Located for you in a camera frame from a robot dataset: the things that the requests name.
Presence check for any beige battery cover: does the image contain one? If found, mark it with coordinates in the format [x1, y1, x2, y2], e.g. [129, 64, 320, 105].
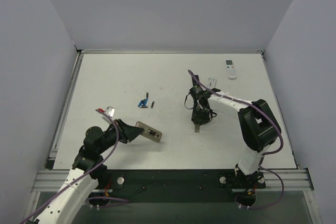
[194, 124, 200, 133]

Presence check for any beige white remote control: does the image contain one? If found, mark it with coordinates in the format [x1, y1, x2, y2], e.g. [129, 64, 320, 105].
[135, 121, 162, 143]

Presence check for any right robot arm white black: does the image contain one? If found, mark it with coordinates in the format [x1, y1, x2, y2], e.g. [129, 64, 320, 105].
[188, 84, 281, 184]

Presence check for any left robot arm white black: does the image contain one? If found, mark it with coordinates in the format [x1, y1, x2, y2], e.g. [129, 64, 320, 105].
[22, 120, 144, 223]

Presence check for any black remote control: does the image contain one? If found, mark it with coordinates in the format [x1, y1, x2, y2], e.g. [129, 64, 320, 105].
[192, 75, 199, 86]

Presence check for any small white remote control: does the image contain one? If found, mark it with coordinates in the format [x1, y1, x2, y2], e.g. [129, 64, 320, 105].
[207, 78, 216, 89]

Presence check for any white remote with display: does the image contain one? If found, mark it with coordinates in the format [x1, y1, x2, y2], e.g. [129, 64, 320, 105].
[225, 59, 237, 80]

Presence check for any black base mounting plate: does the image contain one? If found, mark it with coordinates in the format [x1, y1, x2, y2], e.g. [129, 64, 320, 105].
[86, 169, 267, 209]

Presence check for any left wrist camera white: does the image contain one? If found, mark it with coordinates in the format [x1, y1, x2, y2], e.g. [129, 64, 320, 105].
[96, 106, 115, 123]

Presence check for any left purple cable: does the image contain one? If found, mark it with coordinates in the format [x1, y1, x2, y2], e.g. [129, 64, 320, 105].
[19, 110, 131, 223]

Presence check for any purple cable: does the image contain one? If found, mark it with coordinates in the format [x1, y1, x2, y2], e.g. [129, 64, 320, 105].
[19, 110, 131, 223]
[187, 69, 286, 210]

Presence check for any aluminium frame rail left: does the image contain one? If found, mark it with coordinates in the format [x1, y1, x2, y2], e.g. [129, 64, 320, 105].
[43, 50, 83, 170]

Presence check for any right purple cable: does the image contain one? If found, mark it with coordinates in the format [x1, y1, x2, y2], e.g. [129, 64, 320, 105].
[187, 69, 286, 210]

